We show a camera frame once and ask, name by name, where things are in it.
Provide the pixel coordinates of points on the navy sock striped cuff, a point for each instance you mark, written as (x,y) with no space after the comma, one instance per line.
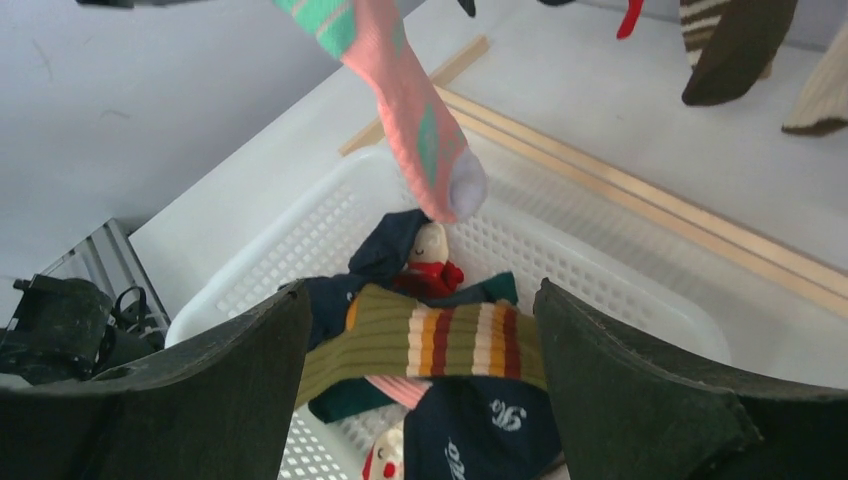
(389,258)

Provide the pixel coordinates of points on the olive sock orange heel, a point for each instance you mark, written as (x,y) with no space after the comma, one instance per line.
(388,334)

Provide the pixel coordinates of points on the navy sock white lettering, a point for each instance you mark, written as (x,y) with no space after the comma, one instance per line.
(469,428)

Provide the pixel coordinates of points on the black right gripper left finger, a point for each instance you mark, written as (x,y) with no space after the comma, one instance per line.
(215,406)

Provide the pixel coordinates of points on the dark teal sock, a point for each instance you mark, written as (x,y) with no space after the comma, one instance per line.
(424,345)

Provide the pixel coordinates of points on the white plastic basket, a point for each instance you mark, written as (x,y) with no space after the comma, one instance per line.
(319,232)

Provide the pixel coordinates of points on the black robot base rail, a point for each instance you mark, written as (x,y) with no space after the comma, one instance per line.
(93,309)

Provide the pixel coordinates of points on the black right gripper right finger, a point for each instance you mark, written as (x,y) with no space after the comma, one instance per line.
(629,405)

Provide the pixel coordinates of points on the pink patterned sock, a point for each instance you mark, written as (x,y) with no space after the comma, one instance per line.
(403,390)
(368,36)

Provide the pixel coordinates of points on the wooden hanging rack frame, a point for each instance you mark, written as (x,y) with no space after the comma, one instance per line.
(822,284)

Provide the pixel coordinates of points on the brown striped sock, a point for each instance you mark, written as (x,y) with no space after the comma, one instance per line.
(730,45)

